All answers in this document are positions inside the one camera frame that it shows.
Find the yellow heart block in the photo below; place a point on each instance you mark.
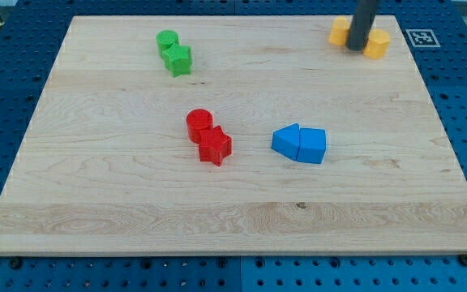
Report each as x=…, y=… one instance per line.
x=339, y=31

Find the wooden board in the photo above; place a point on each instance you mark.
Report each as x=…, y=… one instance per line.
x=106, y=167

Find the red star block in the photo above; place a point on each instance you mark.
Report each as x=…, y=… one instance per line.
x=214, y=145

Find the red cylinder block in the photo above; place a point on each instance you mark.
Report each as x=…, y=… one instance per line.
x=198, y=120

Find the blue triangular block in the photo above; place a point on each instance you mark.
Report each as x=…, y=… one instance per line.
x=285, y=141

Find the blue cube block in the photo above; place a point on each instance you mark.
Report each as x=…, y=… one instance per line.
x=312, y=145

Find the green star block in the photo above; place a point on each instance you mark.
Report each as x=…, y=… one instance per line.
x=177, y=59

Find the green cylinder block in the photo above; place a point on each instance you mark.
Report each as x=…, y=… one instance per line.
x=164, y=39

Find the yellow hexagon block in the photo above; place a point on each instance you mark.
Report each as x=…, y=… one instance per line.
x=377, y=44

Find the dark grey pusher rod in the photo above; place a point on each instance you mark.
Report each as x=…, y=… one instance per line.
x=361, y=24

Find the white fiducial marker tag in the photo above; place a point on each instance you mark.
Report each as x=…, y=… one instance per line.
x=422, y=38

